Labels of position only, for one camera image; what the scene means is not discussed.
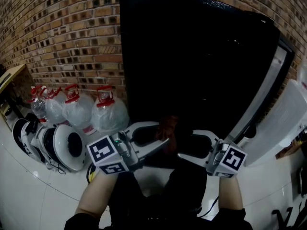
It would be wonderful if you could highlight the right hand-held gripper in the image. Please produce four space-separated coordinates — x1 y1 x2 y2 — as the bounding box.
177 129 248 178

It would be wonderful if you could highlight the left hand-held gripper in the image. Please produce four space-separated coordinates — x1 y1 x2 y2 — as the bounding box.
86 120 170 175

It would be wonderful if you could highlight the dark red cleaning cloth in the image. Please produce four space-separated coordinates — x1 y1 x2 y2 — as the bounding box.
155 115 179 154

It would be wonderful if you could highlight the black refrigerator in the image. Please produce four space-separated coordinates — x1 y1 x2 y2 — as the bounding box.
119 0 281 170

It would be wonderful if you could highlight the person's right forearm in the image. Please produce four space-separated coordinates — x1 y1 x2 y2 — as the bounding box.
217 176 244 210

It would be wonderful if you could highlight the person's left forearm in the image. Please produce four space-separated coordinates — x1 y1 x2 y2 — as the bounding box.
75 170 118 219

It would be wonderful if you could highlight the person's black clothing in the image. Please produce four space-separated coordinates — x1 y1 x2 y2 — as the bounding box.
63 169 252 230

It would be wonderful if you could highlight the white water dispenser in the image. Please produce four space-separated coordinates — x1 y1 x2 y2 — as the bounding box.
237 79 307 167

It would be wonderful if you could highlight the white round device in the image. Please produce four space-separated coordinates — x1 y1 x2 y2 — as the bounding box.
35 124 87 172
12 118 46 162

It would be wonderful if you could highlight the reddish brown box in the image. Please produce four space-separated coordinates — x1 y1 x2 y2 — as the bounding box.
275 138 304 160

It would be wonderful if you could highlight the black metal cart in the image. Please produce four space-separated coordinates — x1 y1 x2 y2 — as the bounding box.
297 165 307 197

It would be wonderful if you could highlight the clear water jug red cap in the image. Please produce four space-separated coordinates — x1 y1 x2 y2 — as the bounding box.
27 86 47 123

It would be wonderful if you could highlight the inverted dispenser water bottle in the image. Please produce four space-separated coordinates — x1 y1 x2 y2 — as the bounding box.
297 56 307 91

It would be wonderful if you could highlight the wooden table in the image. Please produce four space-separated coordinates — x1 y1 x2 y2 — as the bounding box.
0 63 27 93

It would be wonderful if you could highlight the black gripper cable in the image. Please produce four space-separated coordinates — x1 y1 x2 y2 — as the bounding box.
196 195 220 218
86 163 100 184

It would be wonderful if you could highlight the thin black floor cable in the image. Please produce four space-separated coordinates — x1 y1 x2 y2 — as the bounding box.
47 161 67 176

